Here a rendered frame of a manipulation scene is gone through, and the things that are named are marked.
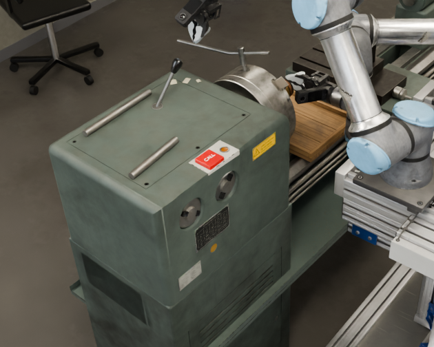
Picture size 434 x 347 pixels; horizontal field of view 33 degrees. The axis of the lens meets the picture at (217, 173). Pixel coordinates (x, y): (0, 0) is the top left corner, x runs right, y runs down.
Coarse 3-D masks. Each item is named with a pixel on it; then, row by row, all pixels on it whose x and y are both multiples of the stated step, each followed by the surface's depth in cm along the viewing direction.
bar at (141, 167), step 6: (174, 138) 211; (168, 144) 209; (174, 144) 211; (156, 150) 207; (162, 150) 207; (168, 150) 209; (150, 156) 205; (156, 156) 206; (144, 162) 203; (150, 162) 204; (138, 168) 201; (144, 168) 202; (132, 174) 200; (138, 174) 201
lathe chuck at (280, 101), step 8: (232, 72) 247; (240, 72) 244; (248, 72) 244; (256, 72) 243; (264, 72) 244; (248, 80) 240; (256, 80) 241; (264, 80) 241; (264, 88) 239; (272, 88) 240; (272, 96) 239; (280, 96) 241; (288, 96) 243; (272, 104) 238; (280, 104) 241; (288, 104) 243; (280, 112) 240; (288, 112) 243
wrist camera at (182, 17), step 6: (192, 0) 228; (198, 0) 227; (204, 0) 226; (186, 6) 228; (192, 6) 227; (198, 6) 226; (204, 6) 228; (180, 12) 227; (186, 12) 227; (192, 12) 226; (198, 12) 228; (180, 18) 227; (186, 18) 226; (192, 18) 227; (180, 24) 228; (186, 24) 227
